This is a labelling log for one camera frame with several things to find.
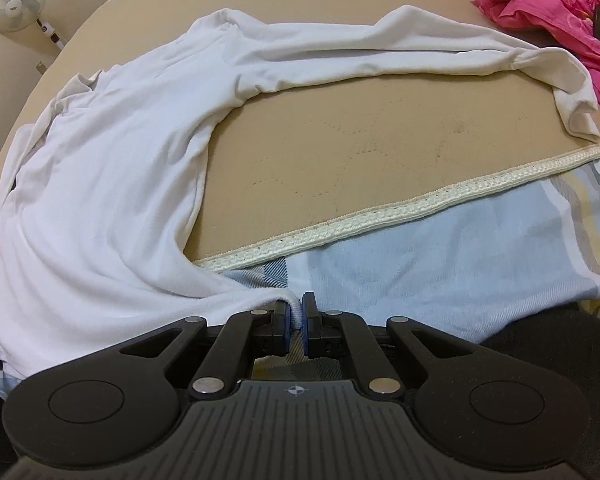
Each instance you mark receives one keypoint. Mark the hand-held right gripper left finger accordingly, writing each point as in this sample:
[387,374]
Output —
[283,321]

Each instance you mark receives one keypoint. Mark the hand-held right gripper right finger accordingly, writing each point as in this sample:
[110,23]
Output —
[308,321]

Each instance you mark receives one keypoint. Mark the white long-sleeve shirt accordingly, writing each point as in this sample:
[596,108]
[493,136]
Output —
[105,185]

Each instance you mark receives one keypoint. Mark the light blue striped bed sheet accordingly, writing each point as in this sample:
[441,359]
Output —
[430,270]

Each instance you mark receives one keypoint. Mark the beige quilted mattress pad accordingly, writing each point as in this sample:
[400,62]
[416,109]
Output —
[355,160]

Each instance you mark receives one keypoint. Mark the pink floral blanket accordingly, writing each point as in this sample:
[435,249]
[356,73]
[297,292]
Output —
[555,0]

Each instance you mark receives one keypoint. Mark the white wall socket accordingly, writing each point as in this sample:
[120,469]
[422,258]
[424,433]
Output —
[40,68]

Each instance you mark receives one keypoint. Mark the white wall fan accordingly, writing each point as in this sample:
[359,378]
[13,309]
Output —
[15,5]

